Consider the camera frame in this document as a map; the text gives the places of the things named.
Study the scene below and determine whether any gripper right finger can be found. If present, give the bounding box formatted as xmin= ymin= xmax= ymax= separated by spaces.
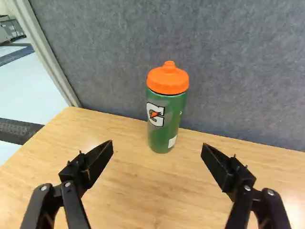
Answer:
xmin=200 ymin=142 xmax=293 ymax=229

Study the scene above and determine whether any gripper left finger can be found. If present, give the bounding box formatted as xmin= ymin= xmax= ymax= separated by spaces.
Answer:
xmin=20 ymin=139 xmax=114 ymax=229

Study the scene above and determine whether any green bottle with orange cap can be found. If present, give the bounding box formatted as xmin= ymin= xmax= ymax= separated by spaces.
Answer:
xmin=145 ymin=61 xmax=190 ymax=155

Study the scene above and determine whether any wooden table with black legs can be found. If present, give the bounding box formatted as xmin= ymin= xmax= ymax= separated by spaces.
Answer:
xmin=0 ymin=106 xmax=305 ymax=229

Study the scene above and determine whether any grey fabric partition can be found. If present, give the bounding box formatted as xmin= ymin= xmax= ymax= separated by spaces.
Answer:
xmin=14 ymin=0 xmax=305 ymax=152

